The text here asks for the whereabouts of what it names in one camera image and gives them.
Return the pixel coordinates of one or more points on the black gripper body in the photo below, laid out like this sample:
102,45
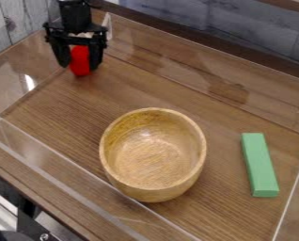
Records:
74,28

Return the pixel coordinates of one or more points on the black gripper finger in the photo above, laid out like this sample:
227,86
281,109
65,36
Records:
96,50
61,52

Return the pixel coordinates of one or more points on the red strawberry toy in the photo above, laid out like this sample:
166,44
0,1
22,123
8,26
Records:
78,64

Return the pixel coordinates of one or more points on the wooden bowl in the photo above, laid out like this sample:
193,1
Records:
152,151

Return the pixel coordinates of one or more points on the green rectangular block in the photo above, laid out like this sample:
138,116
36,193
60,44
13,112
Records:
260,172

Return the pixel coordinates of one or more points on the clear acrylic tray enclosure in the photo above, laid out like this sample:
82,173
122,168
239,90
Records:
53,115

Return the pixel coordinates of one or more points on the black clamp mount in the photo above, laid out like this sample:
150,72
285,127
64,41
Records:
28,227

